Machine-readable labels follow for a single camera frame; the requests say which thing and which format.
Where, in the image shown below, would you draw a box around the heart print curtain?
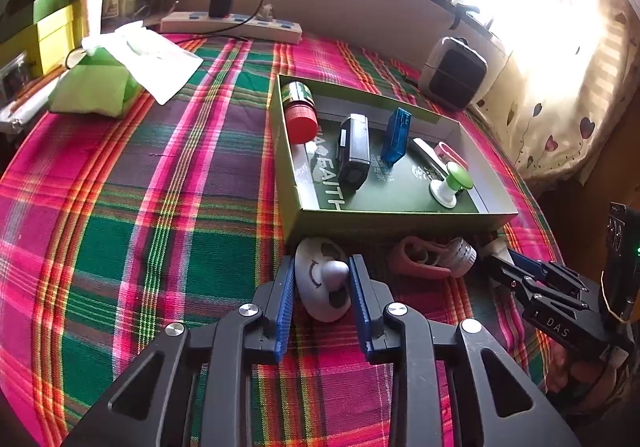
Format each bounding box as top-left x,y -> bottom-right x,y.
470,0 -> 640,188

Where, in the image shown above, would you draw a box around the grey black speaker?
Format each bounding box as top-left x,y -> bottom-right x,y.
418,35 -> 489,112

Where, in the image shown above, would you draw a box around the green and yellow boxes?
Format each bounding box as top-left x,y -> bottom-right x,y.
0,0 -> 87,78

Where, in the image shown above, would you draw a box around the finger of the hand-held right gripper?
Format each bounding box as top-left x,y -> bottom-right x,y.
481,251 -> 588,314
505,248 -> 591,295

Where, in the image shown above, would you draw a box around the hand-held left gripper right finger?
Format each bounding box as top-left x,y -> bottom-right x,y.
348,254 -> 581,447

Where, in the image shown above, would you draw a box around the black rectangular device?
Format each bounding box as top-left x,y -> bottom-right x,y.
337,113 -> 372,190

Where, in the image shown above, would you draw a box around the blue plastic case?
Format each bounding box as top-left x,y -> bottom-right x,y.
380,106 -> 414,163

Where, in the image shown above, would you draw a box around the white tube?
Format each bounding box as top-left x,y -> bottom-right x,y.
82,0 -> 109,38

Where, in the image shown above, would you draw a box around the green and white stamp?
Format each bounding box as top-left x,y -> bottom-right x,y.
428,161 -> 475,209

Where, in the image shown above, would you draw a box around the pink and white clip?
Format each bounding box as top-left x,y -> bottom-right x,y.
412,136 -> 469,174

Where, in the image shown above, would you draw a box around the pink plastic holder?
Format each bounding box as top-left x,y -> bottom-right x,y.
389,235 -> 452,281

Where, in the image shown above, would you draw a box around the green cardboard box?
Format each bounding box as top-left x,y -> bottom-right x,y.
270,74 -> 519,246

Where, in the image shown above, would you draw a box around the white round-faced gadget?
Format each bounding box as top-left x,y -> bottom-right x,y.
293,236 -> 354,323

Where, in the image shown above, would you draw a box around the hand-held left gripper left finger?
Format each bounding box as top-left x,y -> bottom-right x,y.
62,256 -> 296,447

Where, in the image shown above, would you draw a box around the person's right hand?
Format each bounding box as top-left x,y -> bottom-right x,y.
545,352 -> 621,410

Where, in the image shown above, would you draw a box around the red capped jar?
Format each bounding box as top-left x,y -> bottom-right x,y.
279,81 -> 320,146

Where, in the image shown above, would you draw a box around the white power strip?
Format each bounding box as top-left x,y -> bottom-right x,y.
159,11 -> 304,46

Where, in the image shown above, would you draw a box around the plaid blanket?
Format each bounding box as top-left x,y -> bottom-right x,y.
0,32 -> 563,447

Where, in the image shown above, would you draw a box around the green tissue pack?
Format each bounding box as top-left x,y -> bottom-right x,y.
48,58 -> 144,118
81,24 -> 204,106

